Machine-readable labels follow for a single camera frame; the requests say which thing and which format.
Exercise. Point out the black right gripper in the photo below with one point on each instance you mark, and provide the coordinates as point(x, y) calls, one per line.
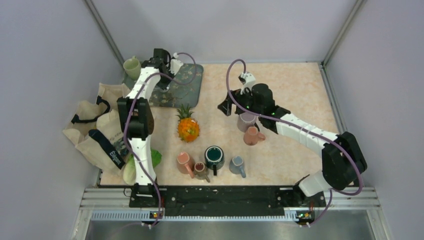
point(226, 107)

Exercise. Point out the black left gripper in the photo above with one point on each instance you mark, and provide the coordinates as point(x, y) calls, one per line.
point(164, 85)

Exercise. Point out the light green mug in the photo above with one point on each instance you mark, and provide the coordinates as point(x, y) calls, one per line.
point(132, 67)

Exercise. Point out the salmon pink mug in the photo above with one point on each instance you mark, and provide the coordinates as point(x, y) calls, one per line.
point(252, 136)

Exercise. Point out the dark green mug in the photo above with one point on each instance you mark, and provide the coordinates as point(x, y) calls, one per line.
point(214, 158)

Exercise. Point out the blue grey mug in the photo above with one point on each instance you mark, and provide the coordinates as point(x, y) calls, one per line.
point(237, 167)

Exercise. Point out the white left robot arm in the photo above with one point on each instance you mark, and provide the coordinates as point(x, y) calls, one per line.
point(137, 121)

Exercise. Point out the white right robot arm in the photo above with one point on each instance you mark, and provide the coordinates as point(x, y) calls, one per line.
point(341, 156)

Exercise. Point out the mauve purple mug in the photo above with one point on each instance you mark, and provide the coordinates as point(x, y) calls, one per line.
point(246, 120)

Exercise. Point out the small brown mug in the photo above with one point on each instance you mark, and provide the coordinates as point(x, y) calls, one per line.
point(201, 172)

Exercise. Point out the floral dark green tray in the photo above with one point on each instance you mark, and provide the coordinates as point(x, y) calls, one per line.
point(187, 93)

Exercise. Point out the orange toy pineapple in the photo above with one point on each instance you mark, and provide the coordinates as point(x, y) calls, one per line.
point(188, 128)

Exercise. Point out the beige canvas tote bag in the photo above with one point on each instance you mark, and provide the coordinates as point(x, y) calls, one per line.
point(95, 129)

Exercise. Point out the green toy lettuce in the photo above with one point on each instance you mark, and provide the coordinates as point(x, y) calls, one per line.
point(129, 172)

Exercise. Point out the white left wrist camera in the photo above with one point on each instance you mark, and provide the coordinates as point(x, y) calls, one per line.
point(175, 64)

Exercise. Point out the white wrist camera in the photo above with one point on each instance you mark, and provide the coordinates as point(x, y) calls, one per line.
point(248, 81)
point(175, 64)

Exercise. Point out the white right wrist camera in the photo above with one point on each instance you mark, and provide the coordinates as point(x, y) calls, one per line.
point(248, 81)

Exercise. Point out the pink mug with handle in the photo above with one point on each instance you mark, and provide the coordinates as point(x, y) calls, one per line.
point(185, 164)

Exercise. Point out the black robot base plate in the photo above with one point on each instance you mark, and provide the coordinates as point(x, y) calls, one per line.
point(223, 201)

